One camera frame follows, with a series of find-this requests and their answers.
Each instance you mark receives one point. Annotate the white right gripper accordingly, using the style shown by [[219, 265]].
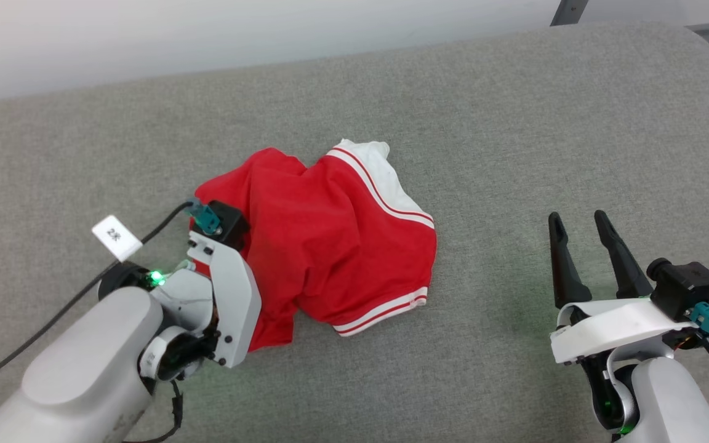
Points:
[[613, 329]]

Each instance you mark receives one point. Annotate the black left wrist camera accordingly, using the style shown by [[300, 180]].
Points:
[[231, 224]]

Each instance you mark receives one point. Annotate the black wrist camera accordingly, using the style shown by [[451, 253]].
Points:
[[231, 224], [690, 286]]

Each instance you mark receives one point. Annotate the grey fabric sofa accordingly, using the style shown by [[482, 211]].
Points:
[[453, 92]]

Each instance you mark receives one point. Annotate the dark grey slanted post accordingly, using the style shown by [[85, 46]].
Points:
[[570, 11]]

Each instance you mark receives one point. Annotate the teal left camera connector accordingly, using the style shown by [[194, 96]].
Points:
[[208, 218]]

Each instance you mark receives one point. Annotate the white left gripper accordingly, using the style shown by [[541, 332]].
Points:
[[234, 307]]

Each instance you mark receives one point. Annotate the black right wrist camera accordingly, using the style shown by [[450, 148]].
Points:
[[690, 286]]

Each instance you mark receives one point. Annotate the red and white jersey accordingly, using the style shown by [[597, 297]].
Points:
[[330, 234]]

